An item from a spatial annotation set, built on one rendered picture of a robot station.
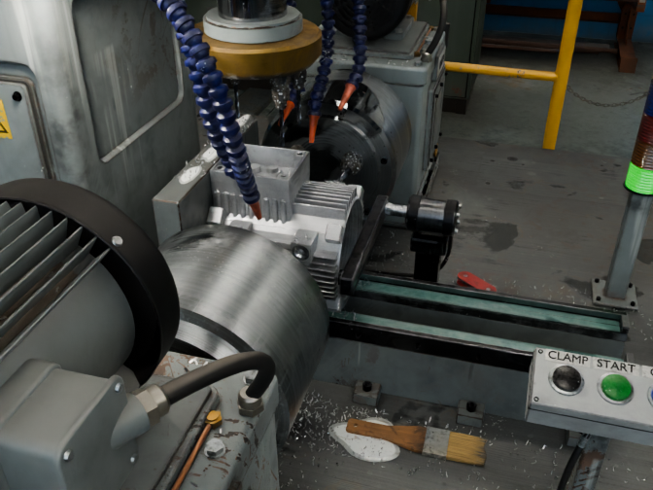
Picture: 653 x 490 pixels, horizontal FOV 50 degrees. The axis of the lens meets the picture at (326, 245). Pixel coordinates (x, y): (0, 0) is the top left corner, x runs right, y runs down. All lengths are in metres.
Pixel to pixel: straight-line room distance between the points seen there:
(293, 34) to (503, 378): 0.57
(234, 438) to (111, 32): 0.62
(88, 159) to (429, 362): 0.56
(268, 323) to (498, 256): 0.82
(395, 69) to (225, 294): 0.77
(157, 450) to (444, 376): 0.61
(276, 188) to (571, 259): 0.73
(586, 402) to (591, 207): 0.97
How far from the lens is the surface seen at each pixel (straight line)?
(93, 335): 0.49
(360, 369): 1.11
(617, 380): 0.81
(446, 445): 1.06
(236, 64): 0.90
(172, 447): 0.57
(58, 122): 0.94
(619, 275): 1.39
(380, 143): 1.21
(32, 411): 0.42
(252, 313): 0.74
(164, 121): 1.15
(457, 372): 1.08
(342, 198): 1.01
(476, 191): 1.72
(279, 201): 1.00
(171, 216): 0.96
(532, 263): 1.48
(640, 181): 1.29
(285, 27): 0.92
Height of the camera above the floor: 1.59
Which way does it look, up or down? 32 degrees down
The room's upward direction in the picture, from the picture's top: straight up
